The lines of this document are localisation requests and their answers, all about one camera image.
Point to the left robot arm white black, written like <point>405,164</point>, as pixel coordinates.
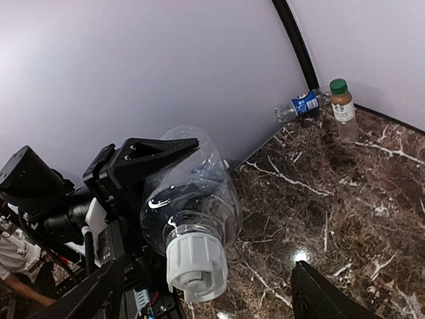
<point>53,213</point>

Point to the Pepsi bottle blue cap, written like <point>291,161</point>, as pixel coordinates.
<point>304,105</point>

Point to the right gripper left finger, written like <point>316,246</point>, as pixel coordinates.
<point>103,288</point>

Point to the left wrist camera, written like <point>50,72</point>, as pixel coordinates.
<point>102,233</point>

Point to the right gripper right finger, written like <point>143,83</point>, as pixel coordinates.
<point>313,296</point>

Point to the clear bottle without label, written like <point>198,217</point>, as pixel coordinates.
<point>195,196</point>

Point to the Starbucks bottle green cap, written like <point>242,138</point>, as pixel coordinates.
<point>344,111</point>

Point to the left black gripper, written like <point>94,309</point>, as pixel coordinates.
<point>116,179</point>

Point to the right black frame post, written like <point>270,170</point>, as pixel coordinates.
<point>290,25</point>

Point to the white bottle cap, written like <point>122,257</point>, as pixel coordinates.
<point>196,265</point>

